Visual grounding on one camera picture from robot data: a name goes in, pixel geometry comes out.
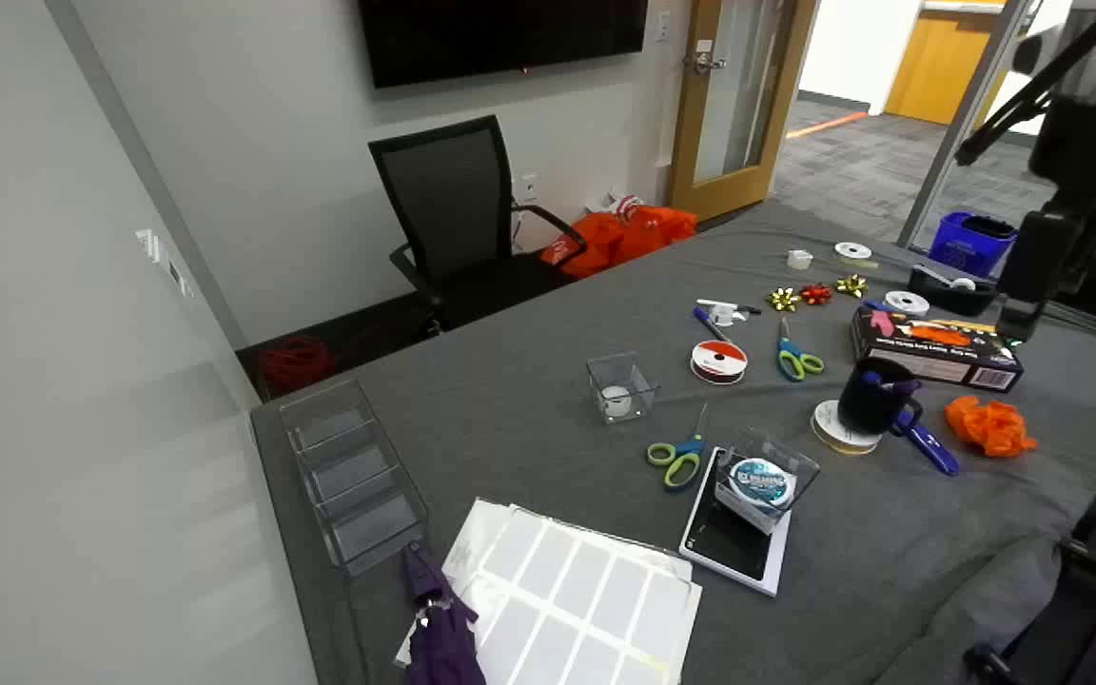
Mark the red floor object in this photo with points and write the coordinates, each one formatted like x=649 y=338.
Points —
x=294 y=362

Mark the small clear plastic box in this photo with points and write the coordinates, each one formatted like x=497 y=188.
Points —
x=617 y=392

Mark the orange plastic bag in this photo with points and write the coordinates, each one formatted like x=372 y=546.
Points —
x=625 y=232

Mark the black mesh office chair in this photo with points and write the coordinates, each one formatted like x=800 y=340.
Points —
x=456 y=212

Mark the spool with orange ribbon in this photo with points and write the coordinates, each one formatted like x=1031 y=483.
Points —
x=716 y=359

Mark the black marker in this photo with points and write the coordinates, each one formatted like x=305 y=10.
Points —
x=747 y=305

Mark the clear plastic organizer tray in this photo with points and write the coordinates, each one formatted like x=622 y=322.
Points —
x=353 y=477

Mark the gold gift bow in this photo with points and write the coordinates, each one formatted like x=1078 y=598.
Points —
x=854 y=287
x=785 y=303

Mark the clear box with blue ribbon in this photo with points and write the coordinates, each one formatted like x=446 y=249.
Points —
x=763 y=482

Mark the white label sheets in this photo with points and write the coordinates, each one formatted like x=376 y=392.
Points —
x=572 y=601

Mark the clear tape roll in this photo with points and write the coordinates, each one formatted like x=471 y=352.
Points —
x=800 y=259

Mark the red gift bow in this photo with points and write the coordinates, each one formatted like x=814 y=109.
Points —
x=815 y=293

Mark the purple cloth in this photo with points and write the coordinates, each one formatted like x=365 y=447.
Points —
x=438 y=628

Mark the wooden door with glass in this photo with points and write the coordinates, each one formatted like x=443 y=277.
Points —
x=744 y=99

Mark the white spool with gold ribbon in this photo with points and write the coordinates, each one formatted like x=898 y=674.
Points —
x=854 y=249

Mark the black glove box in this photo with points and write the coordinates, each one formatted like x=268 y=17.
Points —
x=941 y=355

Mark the blue utility knife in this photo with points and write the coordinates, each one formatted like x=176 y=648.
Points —
x=932 y=447

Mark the black tape dispenser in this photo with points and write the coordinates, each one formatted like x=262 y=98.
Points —
x=948 y=292

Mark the blue bin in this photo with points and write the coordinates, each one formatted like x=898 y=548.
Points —
x=970 y=242

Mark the orange gloves pile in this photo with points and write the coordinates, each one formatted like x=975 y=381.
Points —
x=993 y=426

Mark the wooden background door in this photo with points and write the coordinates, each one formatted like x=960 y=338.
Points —
x=941 y=71

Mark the black white-bordered picture frame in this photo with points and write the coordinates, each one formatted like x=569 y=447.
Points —
x=725 y=546

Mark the black wall television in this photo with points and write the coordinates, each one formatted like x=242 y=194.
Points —
x=497 y=36

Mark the white wall thermostat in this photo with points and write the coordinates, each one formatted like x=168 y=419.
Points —
x=159 y=249

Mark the silver glass partition frame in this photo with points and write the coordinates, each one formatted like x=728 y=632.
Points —
x=955 y=137

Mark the black camera on stand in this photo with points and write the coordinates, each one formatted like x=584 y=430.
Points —
x=1040 y=259

